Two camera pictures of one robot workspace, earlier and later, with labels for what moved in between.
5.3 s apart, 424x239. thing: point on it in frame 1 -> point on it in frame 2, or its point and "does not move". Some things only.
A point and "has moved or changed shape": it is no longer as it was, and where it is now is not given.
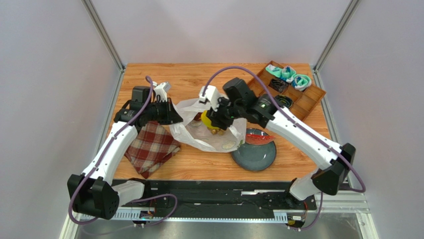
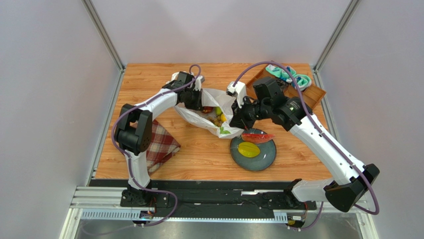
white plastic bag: [195, 131] has moved or changed shape
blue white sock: [301, 82] does not move
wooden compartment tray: [299, 102] does not move
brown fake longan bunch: [220, 132] has moved or changed shape
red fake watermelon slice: [257, 139] does not move
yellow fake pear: [207, 121] has moved or changed shape
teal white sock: [287, 72] does not move
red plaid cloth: [151, 148] does not move
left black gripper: [170, 115] -> [197, 105]
